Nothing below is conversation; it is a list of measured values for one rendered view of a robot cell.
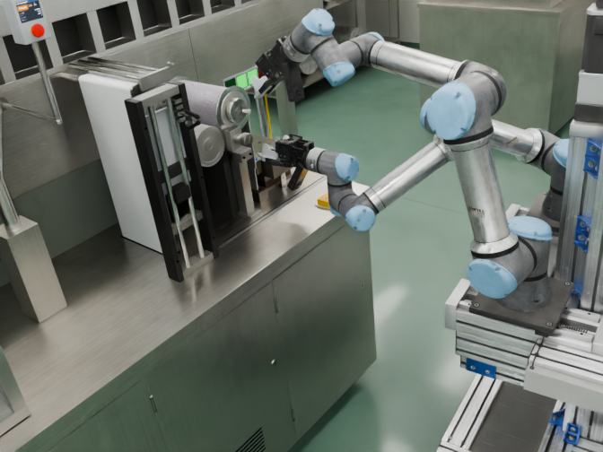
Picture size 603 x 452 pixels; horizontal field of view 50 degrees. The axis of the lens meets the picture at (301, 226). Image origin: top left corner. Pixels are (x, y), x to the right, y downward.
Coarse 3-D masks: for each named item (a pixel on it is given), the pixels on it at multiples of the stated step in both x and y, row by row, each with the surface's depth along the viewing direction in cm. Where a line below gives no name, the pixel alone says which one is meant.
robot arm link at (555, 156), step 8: (552, 144) 207; (560, 144) 203; (568, 144) 203; (544, 152) 208; (552, 152) 205; (560, 152) 200; (544, 160) 208; (552, 160) 205; (560, 160) 200; (544, 168) 209; (552, 168) 205; (560, 168) 201; (552, 176) 206; (560, 176) 203; (552, 184) 207; (560, 184) 204
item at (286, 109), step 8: (280, 88) 294; (280, 96) 297; (280, 104) 299; (288, 104) 298; (280, 112) 302; (288, 112) 299; (280, 120) 304; (288, 120) 301; (296, 120) 305; (280, 128) 307; (288, 128) 303; (296, 128) 307; (296, 136) 308
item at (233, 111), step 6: (228, 102) 200; (234, 102) 199; (240, 102) 201; (228, 108) 199; (234, 108) 200; (240, 108) 203; (246, 108) 204; (228, 114) 200; (234, 114) 201; (240, 114) 203; (234, 120) 201; (240, 120) 203
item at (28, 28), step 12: (12, 0) 144; (24, 0) 146; (36, 0) 148; (12, 12) 146; (24, 12) 146; (36, 12) 148; (12, 24) 148; (24, 24) 147; (36, 24) 148; (24, 36) 148; (36, 36) 149; (48, 36) 152
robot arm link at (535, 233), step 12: (516, 216) 171; (528, 216) 171; (516, 228) 164; (528, 228) 164; (540, 228) 164; (528, 240) 162; (540, 240) 163; (540, 252) 163; (540, 264) 166; (528, 276) 168
